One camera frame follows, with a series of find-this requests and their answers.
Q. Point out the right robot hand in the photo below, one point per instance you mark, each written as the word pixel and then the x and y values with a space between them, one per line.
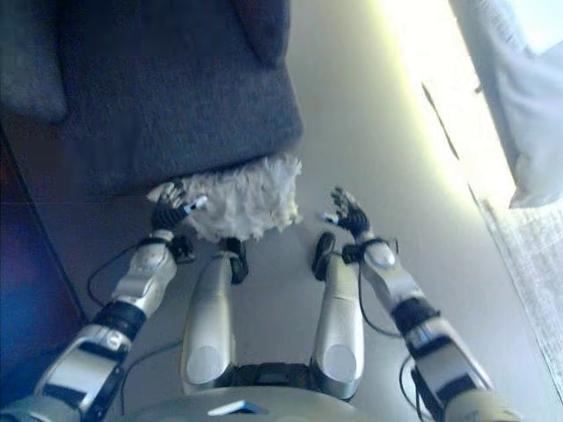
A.
pixel 354 217

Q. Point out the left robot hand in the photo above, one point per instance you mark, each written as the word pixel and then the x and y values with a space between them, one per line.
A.
pixel 169 211

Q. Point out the white fringed cushion black stitches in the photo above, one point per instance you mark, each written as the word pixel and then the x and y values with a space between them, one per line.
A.
pixel 246 202

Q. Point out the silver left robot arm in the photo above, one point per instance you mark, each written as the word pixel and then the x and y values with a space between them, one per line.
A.
pixel 110 316

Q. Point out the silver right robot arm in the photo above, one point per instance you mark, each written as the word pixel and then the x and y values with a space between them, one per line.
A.
pixel 422 316

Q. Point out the silver right robot leg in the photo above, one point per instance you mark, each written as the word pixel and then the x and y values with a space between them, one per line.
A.
pixel 341 316

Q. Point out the grey fabric armchair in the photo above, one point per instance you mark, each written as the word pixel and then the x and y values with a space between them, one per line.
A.
pixel 167 96

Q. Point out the dark cabinet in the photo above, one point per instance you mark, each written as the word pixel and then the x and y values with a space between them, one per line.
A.
pixel 31 228

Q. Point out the silver robot torso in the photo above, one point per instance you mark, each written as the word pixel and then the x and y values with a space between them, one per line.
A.
pixel 237 397

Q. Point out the white curtain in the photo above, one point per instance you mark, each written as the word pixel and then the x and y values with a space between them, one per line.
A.
pixel 523 110

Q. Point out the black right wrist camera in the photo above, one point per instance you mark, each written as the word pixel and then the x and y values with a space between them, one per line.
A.
pixel 349 252

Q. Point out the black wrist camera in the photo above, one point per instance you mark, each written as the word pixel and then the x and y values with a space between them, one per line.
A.
pixel 184 248
pixel 349 252

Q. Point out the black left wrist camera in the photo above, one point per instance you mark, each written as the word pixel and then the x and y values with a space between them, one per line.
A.
pixel 184 248

